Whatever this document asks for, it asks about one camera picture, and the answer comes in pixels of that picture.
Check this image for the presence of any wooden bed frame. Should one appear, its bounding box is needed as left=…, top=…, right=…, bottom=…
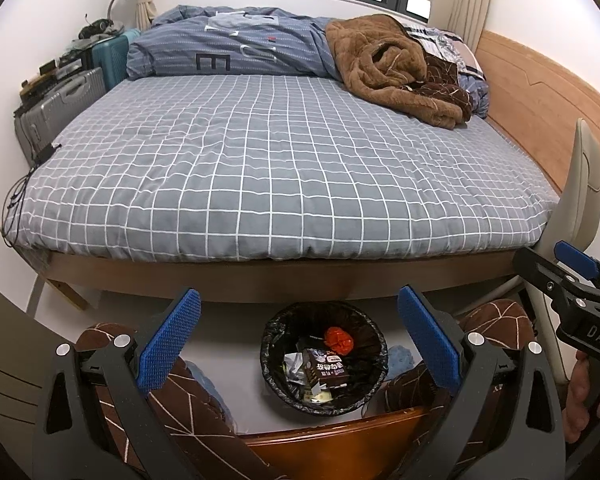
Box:
left=17, top=245, right=531, bottom=312

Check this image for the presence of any wooden headboard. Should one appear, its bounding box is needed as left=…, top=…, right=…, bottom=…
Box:
left=477, top=30, right=600, bottom=196

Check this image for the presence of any trash bin with black liner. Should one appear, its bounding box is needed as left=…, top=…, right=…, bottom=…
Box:
left=260, top=301, right=390, bottom=417

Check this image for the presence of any brown snack box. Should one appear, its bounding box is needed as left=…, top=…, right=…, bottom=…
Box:
left=300, top=347, right=351, bottom=396

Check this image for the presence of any red wrapper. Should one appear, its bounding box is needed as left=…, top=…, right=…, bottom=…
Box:
left=324, top=326, right=355, bottom=356

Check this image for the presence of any brown fleece blanket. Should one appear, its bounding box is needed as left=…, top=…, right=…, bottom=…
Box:
left=325, top=14, right=473, bottom=131

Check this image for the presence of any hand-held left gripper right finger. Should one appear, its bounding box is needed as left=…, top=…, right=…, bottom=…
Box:
left=396, top=284, right=566, bottom=480

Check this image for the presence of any black charger cable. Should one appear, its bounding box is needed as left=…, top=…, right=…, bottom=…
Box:
left=0, top=144, right=63, bottom=248

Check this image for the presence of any blue slipper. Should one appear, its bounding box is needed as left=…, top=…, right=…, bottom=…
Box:
left=387, top=345, right=417, bottom=382

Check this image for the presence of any person's right hand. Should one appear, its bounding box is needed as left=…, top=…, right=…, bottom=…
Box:
left=562, top=350, right=595, bottom=445

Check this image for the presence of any teal suitcase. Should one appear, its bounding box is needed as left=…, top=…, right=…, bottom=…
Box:
left=91, top=30, right=141, bottom=92

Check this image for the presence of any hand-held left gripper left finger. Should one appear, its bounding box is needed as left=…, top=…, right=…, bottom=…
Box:
left=45, top=286, right=206, bottom=480

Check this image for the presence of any grey metal bed leg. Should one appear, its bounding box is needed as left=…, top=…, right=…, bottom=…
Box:
left=27, top=277, right=47, bottom=318
left=457, top=277, right=523, bottom=313

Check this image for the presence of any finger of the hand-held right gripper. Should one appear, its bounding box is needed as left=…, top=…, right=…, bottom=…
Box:
left=512, top=246, right=590, bottom=315
left=553, top=240, right=600, bottom=292

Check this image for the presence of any patterned pillow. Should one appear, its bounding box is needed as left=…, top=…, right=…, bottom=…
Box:
left=400, top=22, right=486, bottom=81

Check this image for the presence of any beige chair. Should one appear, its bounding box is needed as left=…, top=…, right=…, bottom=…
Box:
left=527, top=119, right=600, bottom=386

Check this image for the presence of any grey suitcase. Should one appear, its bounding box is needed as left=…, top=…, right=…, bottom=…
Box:
left=14, top=67, right=106, bottom=166

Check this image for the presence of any blue striped duvet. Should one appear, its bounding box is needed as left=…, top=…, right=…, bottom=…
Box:
left=126, top=5, right=492, bottom=121

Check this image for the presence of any white plastic bag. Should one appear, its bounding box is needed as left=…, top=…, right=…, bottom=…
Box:
left=282, top=352, right=307, bottom=386

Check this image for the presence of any beige door panel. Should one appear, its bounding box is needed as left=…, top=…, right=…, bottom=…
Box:
left=0, top=275, right=56, bottom=441

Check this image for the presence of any grey checked bed sheet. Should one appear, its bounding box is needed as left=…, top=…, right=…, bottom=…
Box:
left=2, top=74, right=561, bottom=263

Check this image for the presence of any stack of dark flat items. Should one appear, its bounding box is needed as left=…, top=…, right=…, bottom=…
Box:
left=20, top=47, right=96, bottom=106

